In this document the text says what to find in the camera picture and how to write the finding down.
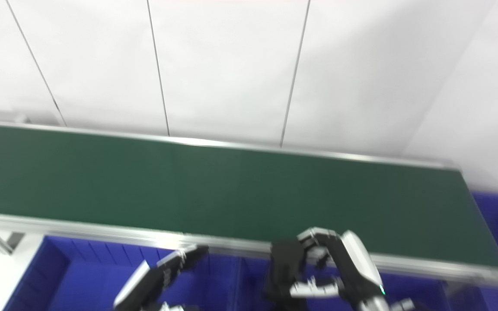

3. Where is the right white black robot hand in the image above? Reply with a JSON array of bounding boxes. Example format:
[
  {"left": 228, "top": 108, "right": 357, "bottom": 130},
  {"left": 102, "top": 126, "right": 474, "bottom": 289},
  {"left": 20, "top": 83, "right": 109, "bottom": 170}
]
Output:
[{"left": 290, "top": 227, "right": 388, "bottom": 308}]

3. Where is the green conveyor belt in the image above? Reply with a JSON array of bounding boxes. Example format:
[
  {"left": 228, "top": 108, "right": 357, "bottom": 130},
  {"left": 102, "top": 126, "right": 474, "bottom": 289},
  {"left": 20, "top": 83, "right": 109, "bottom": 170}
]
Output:
[
  {"left": 0, "top": 124, "right": 498, "bottom": 269},
  {"left": 0, "top": 121, "right": 498, "bottom": 288}
]

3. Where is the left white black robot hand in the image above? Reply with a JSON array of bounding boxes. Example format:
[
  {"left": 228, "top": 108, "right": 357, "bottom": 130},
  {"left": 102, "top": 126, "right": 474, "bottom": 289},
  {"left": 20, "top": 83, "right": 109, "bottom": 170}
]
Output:
[{"left": 113, "top": 244, "right": 210, "bottom": 311}]

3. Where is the black cylinder part square base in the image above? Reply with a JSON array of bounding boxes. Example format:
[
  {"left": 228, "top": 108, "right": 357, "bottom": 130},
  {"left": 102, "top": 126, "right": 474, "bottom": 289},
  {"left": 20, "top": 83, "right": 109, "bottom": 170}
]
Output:
[{"left": 264, "top": 238, "right": 308, "bottom": 305}]

